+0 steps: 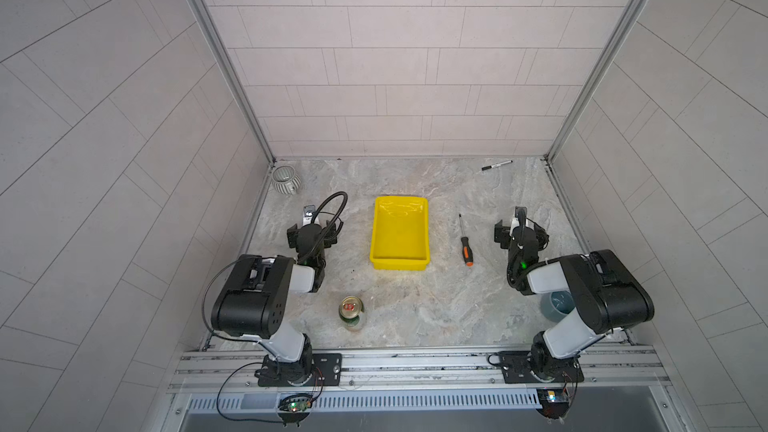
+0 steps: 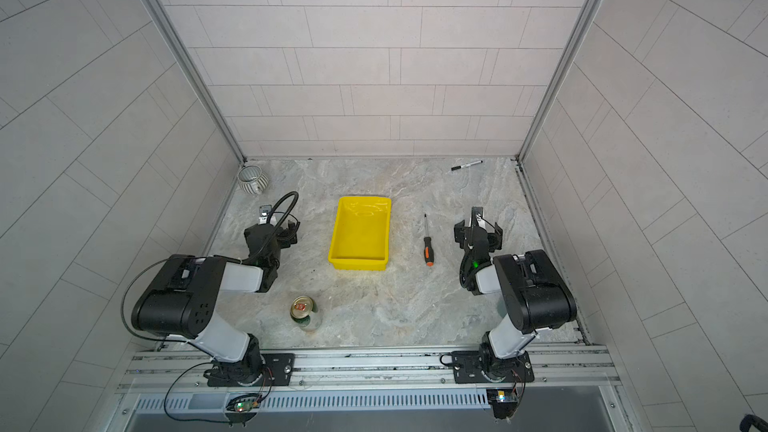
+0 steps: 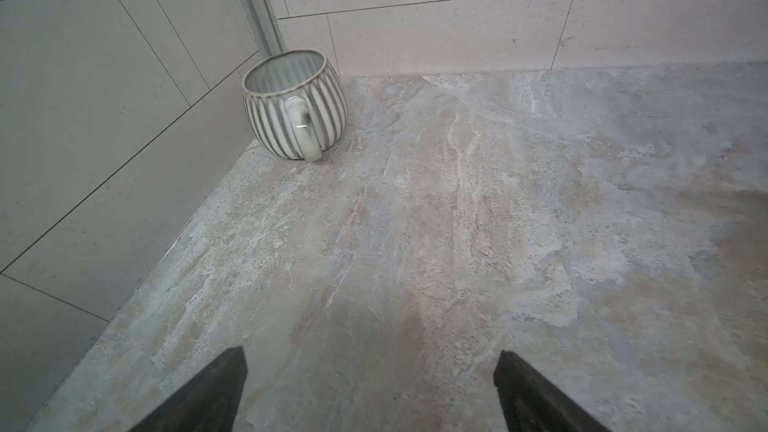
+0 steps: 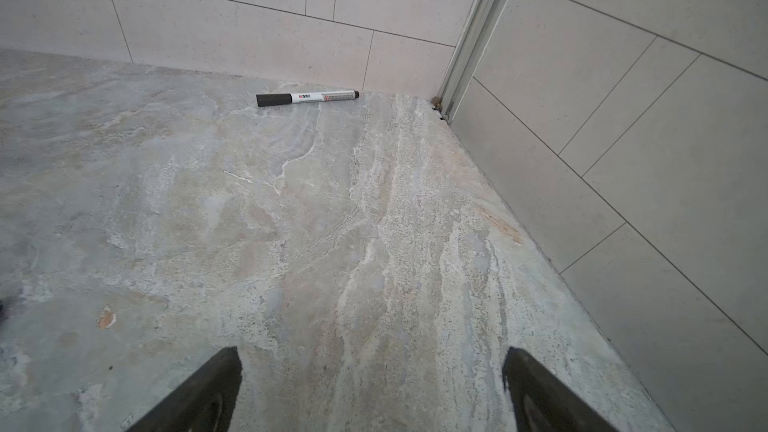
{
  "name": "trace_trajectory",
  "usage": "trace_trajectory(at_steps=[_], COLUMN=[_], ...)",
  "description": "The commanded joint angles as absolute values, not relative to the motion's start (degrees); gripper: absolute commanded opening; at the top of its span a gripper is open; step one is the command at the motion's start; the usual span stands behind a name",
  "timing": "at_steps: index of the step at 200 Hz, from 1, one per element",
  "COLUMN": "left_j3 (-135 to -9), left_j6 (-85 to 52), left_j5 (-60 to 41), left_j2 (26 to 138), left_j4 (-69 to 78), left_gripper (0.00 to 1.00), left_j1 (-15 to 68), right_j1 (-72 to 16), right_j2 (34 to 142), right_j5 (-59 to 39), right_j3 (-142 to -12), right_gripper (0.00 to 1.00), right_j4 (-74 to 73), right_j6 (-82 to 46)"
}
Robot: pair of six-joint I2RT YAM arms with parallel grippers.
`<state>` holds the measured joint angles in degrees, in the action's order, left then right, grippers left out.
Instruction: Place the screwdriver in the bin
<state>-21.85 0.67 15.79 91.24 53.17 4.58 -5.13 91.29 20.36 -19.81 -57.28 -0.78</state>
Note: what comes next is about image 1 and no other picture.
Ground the orange black screwdriver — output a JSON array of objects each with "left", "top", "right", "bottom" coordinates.
[{"left": 458, "top": 213, "right": 474, "bottom": 267}]

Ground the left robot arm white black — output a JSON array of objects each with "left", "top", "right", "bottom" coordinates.
[{"left": 203, "top": 206, "right": 343, "bottom": 387}]

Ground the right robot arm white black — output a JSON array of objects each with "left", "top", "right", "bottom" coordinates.
[{"left": 489, "top": 207, "right": 655, "bottom": 385}]

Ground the yellow plastic bin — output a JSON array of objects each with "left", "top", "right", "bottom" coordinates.
[{"left": 369, "top": 196, "right": 430, "bottom": 271}]

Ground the ribbed glass jar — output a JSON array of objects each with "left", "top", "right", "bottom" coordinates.
[{"left": 271, "top": 165, "right": 301, "bottom": 196}]

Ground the black white marker pen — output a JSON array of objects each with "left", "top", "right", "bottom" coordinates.
[{"left": 480, "top": 159, "right": 514, "bottom": 172}]

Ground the grey blue cup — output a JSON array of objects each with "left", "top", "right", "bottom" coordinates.
[{"left": 540, "top": 291, "right": 575, "bottom": 322}]

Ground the green soda can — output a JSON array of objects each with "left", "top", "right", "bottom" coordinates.
[{"left": 338, "top": 296, "right": 365, "bottom": 330}]

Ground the right controller board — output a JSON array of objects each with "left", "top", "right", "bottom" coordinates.
[{"left": 536, "top": 389, "right": 571, "bottom": 420}]

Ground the controller board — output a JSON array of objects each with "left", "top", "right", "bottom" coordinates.
[
  {"left": 536, "top": 389, "right": 571, "bottom": 420},
  {"left": 277, "top": 393, "right": 314, "bottom": 416}
]

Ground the left controller board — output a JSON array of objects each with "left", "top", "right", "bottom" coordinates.
[{"left": 277, "top": 393, "right": 314, "bottom": 416}]

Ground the left corner metal strip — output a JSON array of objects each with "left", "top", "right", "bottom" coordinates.
[{"left": 187, "top": 0, "right": 276, "bottom": 169}]

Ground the corner metal strip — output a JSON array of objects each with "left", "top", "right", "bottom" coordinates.
[
  {"left": 187, "top": 0, "right": 276, "bottom": 169},
  {"left": 544, "top": 0, "right": 649, "bottom": 164}
]

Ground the right corner metal strip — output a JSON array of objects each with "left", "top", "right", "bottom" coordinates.
[{"left": 544, "top": 0, "right": 649, "bottom": 164}]

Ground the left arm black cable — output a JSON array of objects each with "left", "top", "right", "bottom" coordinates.
[{"left": 302, "top": 190, "right": 350, "bottom": 262}]

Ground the aluminium mounting rail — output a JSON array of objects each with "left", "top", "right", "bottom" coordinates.
[{"left": 165, "top": 344, "right": 671, "bottom": 393}]

